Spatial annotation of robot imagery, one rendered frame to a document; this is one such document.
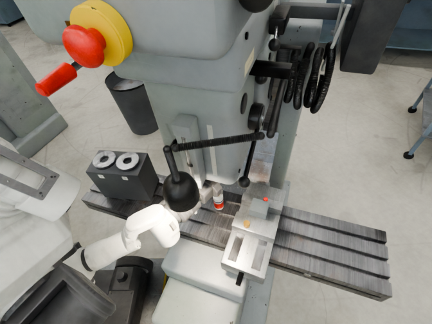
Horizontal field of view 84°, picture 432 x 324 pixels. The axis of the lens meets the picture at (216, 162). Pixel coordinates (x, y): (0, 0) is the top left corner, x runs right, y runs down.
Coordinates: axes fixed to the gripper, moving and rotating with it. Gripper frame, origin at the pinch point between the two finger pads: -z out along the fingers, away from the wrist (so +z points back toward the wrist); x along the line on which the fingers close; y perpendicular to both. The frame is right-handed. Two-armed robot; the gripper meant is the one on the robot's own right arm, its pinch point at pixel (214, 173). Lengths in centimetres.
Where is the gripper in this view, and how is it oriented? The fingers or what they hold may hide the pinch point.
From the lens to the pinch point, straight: 78.7
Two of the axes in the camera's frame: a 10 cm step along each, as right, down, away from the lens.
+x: -7.6, -4.6, 4.6
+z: -6.5, 6.0, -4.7
